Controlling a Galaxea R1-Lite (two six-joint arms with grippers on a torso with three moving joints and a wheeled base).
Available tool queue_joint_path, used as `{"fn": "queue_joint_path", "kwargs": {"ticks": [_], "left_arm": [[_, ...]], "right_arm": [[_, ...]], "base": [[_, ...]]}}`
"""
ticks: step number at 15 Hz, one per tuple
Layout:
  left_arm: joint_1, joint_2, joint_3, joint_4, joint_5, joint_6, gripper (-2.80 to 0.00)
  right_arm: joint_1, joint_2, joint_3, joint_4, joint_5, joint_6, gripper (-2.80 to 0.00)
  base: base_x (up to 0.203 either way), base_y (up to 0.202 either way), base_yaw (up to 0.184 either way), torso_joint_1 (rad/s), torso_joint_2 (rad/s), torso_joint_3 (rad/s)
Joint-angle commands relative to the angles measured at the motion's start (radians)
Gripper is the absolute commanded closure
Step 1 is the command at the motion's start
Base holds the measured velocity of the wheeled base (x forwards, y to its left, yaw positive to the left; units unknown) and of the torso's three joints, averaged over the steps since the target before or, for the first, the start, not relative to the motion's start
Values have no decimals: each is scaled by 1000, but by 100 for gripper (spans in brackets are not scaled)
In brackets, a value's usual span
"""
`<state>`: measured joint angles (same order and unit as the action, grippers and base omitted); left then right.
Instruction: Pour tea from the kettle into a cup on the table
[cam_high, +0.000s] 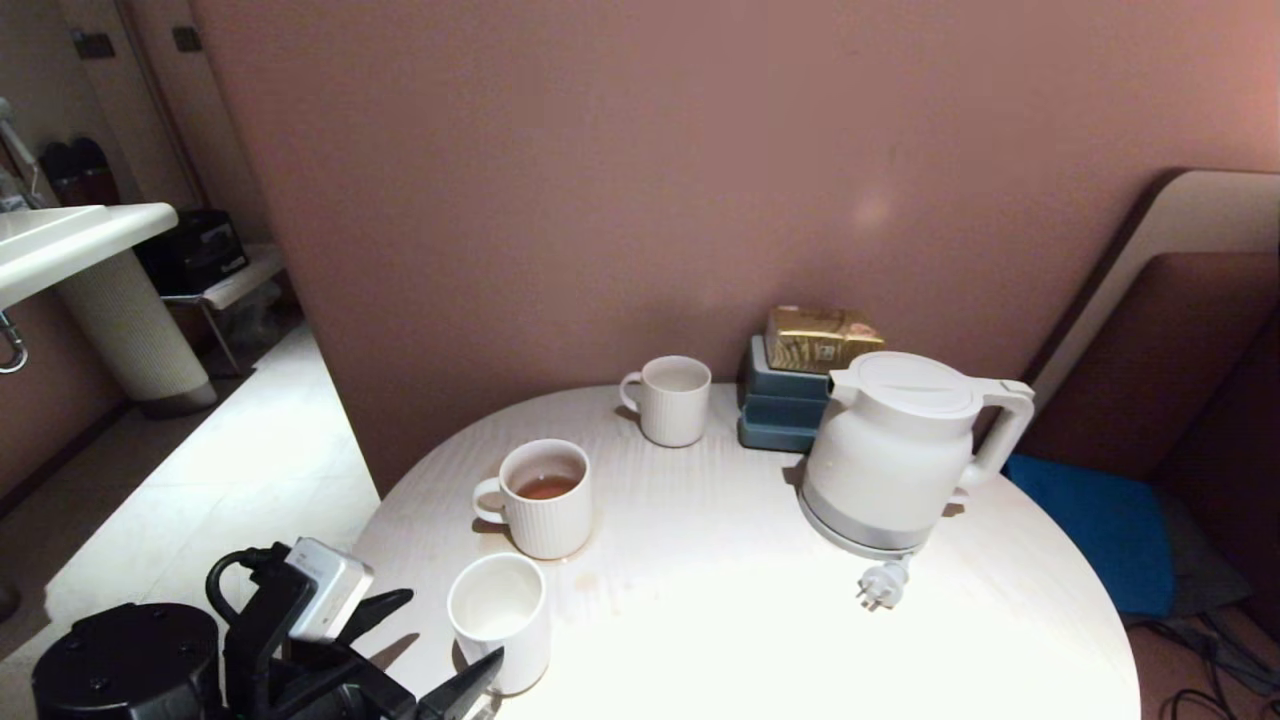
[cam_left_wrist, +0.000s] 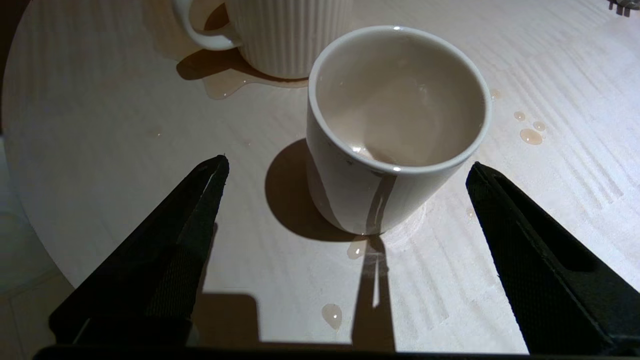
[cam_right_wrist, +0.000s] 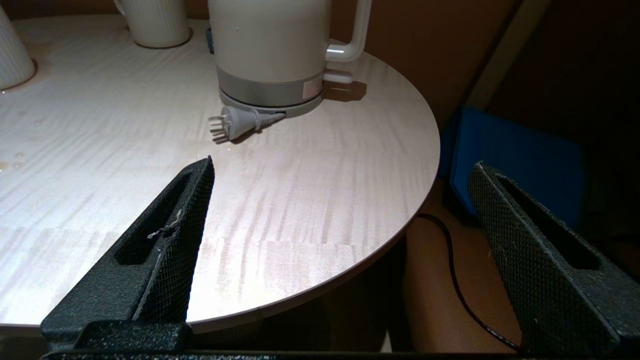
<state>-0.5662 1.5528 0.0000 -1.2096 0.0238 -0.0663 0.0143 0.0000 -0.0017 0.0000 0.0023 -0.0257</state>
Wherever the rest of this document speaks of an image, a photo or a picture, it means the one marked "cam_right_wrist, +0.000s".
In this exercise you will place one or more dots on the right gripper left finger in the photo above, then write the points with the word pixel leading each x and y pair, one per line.
pixel 172 265

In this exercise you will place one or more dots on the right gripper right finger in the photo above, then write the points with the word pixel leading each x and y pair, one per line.
pixel 525 260

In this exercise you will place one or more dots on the grey kettle base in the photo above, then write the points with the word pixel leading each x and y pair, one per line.
pixel 270 111

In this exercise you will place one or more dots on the white electric kettle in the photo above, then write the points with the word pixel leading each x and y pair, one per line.
pixel 272 47

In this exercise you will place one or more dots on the white ribbed cup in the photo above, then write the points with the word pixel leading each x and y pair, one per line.
pixel 12 55
pixel 157 22

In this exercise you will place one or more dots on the round wooden table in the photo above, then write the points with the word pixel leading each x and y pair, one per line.
pixel 200 175

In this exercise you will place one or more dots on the blue box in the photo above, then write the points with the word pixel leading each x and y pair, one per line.
pixel 520 160

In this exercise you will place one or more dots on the grey power plug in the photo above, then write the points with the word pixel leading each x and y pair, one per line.
pixel 235 122

